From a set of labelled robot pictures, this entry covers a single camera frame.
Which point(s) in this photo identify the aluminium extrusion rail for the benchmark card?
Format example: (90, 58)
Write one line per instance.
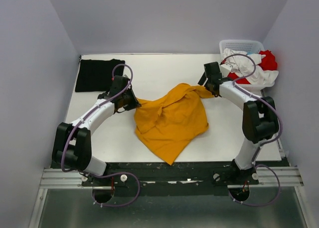
(286, 176)

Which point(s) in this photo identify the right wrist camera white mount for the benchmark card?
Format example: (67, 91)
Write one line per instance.
(225, 69)

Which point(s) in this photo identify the yellow t shirt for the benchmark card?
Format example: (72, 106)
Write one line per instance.
(167, 125)

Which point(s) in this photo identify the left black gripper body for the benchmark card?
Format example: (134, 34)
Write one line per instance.
(128, 99)

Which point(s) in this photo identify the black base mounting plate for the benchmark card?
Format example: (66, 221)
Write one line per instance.
(179, 179)

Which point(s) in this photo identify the red t shirt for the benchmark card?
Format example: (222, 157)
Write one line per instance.
(268, 61)

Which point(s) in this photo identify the white plastic laundry basket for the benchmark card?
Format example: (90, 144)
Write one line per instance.
(255, 67)

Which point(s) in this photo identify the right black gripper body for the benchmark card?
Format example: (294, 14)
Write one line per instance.
(206, 84)

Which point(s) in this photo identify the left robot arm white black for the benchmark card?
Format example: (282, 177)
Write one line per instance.
(72, 147)

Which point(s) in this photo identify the white t shirt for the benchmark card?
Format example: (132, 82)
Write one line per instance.
(245, 66)

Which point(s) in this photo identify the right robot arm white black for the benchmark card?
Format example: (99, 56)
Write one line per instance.
(259, 120)

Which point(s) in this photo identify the folded black t shirt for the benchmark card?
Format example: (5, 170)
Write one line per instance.
(95, 75)

